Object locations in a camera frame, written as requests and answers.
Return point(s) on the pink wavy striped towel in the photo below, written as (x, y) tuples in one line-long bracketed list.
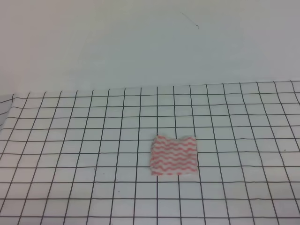
[(171, 156)]

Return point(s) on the white grid tablecloth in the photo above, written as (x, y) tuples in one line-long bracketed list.
[(83, 158)]

